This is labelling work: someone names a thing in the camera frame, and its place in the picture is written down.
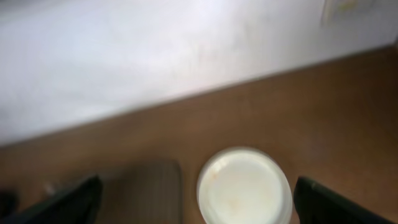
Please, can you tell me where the white plate with ketchup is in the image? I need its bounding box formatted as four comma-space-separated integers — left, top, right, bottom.
197, 146, 293, 224

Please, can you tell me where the large brown tray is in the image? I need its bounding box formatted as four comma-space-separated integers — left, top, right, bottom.
43, 159, 183, 224

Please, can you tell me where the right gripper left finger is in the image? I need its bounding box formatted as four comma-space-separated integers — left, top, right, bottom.
1, 176, 103, 224

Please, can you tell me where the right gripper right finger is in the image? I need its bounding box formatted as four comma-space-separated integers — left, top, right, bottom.
293, 176, 393, 224

